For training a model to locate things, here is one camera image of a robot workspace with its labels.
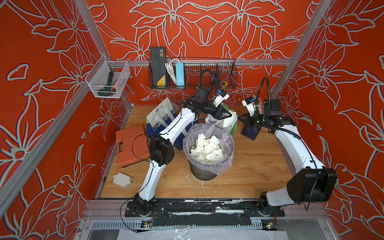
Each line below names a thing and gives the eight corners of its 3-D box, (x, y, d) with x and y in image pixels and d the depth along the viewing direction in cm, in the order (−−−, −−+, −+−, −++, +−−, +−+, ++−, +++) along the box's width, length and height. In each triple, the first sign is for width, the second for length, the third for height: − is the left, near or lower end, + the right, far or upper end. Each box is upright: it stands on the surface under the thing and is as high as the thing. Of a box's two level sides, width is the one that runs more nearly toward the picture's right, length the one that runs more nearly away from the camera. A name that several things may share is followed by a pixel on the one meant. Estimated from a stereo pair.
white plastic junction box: (112, 182, 83) (110, 180, 81) (118, 172, 86) (117, 171, 84) (127, 189, 81) (125, 187, 78) (133, 179, 84) (132, 177, 82)
